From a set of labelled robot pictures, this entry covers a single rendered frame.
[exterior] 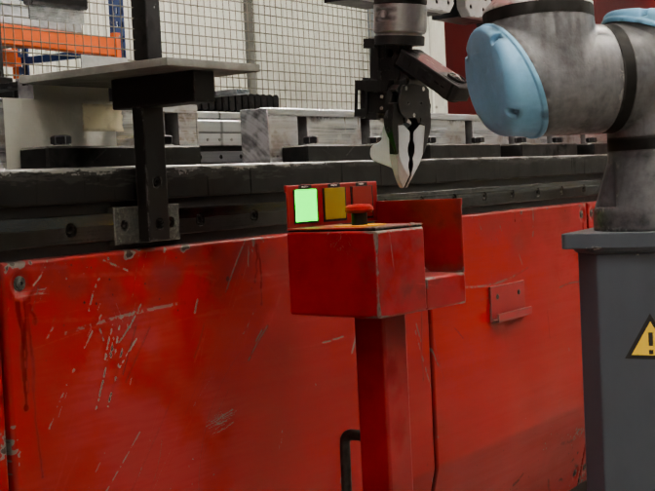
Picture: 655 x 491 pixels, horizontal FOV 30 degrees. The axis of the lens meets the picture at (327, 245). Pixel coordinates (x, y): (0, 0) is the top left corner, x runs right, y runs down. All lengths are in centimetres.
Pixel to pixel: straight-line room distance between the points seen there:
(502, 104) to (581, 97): 8
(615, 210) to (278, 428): 74
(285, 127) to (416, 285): 52
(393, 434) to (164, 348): 34
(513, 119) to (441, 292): 50
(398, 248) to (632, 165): 42
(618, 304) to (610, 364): 6
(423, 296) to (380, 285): 9
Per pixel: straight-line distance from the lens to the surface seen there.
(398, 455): 173
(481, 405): 241
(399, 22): 171
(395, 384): 171
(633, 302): 131
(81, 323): 155
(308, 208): 171
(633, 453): 134
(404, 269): 163
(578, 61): 127
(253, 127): 206
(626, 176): 132
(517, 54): 125
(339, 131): 221
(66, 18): 177
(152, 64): 150
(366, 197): 181
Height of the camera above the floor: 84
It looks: 3 degrees down
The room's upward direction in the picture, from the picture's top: 3 degrees counter-clockwise
